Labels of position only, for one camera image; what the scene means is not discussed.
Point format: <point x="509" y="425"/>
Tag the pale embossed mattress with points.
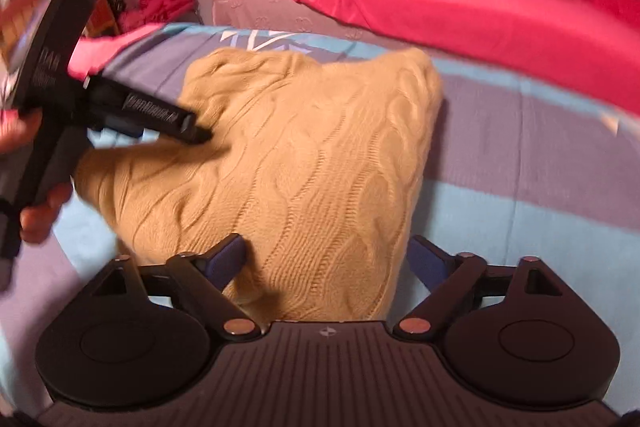
<point x="260" y="12"/>

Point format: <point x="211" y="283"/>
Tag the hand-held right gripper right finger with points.
<point x="425" y="259"/>

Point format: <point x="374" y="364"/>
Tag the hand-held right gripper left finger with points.
<point x="227" y="259"/>

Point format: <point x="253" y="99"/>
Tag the person's left hand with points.
<point x="45" y="212"/>

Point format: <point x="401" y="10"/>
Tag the pink cloth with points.
<point x="100" y="52"/>

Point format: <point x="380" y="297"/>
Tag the blue grey patterned bed sheet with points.
<point x="525" y="147"/>

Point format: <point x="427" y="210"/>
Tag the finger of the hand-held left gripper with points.
<point x="160" y="117"/>

